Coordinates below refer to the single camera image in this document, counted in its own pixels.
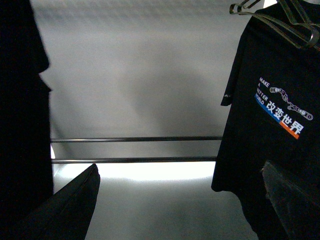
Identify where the clear plastic clothes hanger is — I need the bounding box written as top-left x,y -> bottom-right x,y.
229,0 -> 320,53

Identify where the white ceiling light strip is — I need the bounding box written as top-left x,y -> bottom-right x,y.
50,145 -> 56,160

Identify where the black printed t-shirt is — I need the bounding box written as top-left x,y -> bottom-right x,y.
211,0 -> 320,240

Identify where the metal rack rod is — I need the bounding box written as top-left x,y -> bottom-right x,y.
51,156 -> 217,164
51,136 -> 222,143

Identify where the lower metal rack rod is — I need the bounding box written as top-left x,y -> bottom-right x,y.
51,156 -> 217,164

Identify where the upper metal rack rod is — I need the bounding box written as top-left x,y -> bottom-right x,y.
51,136 -> 222,143

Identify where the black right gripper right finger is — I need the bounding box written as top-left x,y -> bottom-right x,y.
262,161 -> 320,240

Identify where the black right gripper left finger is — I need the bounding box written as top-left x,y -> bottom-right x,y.
14,164 -> 101,240

